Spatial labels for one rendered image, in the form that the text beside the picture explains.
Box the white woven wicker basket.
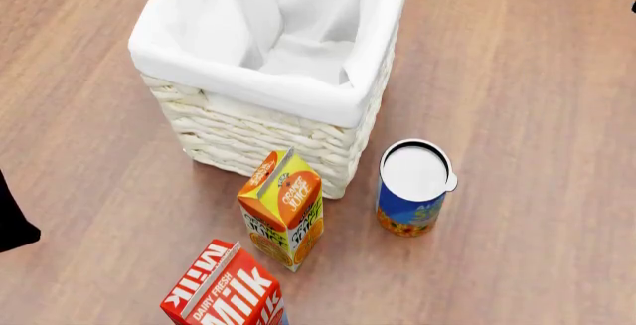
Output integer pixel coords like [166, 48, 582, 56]
[140, 30, 398, 200]

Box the blue can with white lid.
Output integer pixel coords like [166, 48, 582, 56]
[375, 137, 459, 239]

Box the white cloth basket liner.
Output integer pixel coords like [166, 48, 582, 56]
[127, 0, 417, 130]

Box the red milk carton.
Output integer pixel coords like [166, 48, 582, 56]
[159, 239, 290, 325]

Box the orange juice carton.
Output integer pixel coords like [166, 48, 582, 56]
[237, 146, 325, 274]

